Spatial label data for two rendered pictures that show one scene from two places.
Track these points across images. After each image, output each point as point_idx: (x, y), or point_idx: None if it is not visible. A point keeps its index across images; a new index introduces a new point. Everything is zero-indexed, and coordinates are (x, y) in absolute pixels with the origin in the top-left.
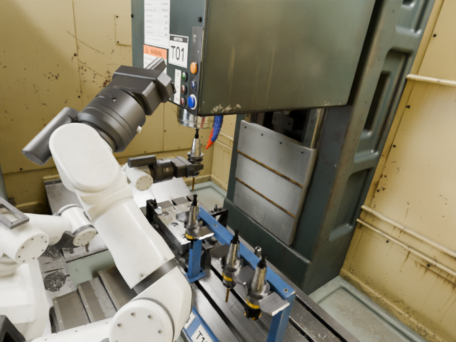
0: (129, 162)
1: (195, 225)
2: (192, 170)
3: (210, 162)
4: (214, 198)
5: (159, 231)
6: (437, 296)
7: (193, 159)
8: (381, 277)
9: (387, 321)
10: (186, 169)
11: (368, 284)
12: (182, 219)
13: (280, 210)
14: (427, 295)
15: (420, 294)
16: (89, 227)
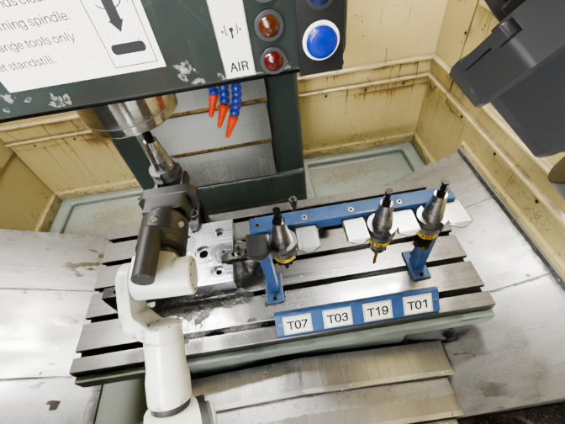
0: (148, 277)
1: (293, 241)
2: (197, 190)
3: (36, 180)
4: (101, 212)
5: (166, 303)
6: (378, 109)
7: (173, 177)
8: (332, 131)
9: (354, 158)
10: (187, 197)
11: (324, 145)
12: (266, 253)
13: (247, 146)
14: (371, 114)
15: (366, 118)
16: (209, 412)
